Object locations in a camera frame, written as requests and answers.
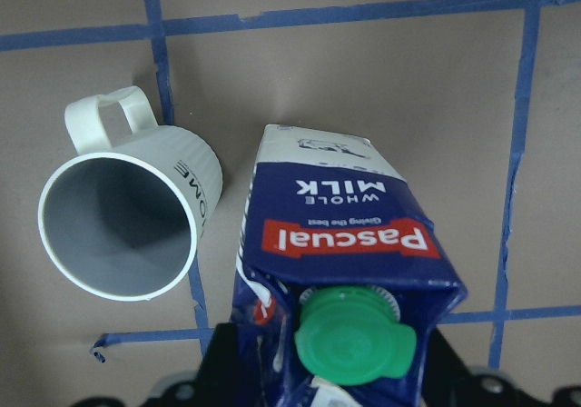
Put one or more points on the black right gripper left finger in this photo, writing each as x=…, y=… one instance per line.
x=231, y=373

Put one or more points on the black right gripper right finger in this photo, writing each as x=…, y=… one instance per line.
x=447, y=381

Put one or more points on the blue white milk carton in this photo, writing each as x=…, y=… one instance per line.
x=340, y=277

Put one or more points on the white ribbed mug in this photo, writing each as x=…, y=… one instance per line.
x=123, y=219

